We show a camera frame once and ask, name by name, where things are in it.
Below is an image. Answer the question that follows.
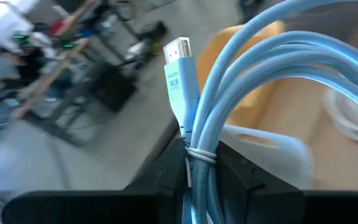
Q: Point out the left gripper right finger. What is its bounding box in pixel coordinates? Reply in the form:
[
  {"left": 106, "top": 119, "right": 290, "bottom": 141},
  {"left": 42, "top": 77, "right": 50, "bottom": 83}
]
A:
[{"left": 216, "top": 141, "right": 306, "bottom": 224}]

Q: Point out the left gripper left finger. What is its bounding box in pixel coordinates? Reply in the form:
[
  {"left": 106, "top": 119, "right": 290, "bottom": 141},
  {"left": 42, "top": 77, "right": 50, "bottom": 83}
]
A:
[{"left": 123, "top": 138, "right": 188, "bottom": 224}]

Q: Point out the light blue HDMI cable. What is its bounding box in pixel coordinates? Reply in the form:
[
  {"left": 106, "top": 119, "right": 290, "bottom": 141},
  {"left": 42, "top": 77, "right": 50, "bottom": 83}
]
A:
[{"left": 162, "top": 0, "right": 358, "bottom": 224}]

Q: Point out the white cable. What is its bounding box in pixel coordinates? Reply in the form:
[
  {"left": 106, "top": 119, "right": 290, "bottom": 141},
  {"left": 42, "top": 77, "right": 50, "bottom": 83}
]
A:
[{"left": 321, "top": 48, "right": 358, "bottom": 149}]

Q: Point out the beige plastic bin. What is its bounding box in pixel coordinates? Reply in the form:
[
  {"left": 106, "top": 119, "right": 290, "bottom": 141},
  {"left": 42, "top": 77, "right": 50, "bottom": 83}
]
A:
[{"left": 221, "top": 123, "right": 315, "bottom": 191}]

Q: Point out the black background case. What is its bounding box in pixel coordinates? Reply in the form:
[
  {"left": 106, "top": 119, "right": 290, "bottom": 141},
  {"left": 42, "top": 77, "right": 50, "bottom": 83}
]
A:
[{"left": 87, "top": 60, "right": 138, "bottom": 113}]

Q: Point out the orange plastic bin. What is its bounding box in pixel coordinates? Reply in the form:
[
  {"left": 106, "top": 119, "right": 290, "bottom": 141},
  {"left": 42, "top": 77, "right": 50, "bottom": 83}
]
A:
[{"left": 196, "top": 21, "right": 287, "bottom": 128}]

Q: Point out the wooden frame workbench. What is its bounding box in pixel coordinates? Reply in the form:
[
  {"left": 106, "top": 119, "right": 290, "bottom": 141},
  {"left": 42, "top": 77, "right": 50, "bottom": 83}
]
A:
[{"left": 9, "top": 0, "right": 105, "bottom": 122}]

